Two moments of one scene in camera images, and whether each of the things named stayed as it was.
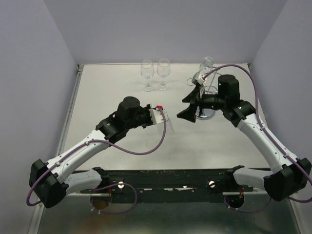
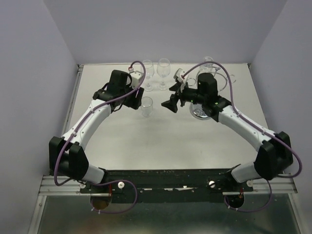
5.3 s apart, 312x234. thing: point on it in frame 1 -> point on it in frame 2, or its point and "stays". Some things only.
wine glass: [163, 70] stays
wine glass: [207, 62] stays
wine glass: [165, 128] -> [146, 105]
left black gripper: [146, 109] -> [135, 103]
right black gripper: [193, 98] -> [171, 104]
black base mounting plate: [171, 186] stays
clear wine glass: [147, 70] stays
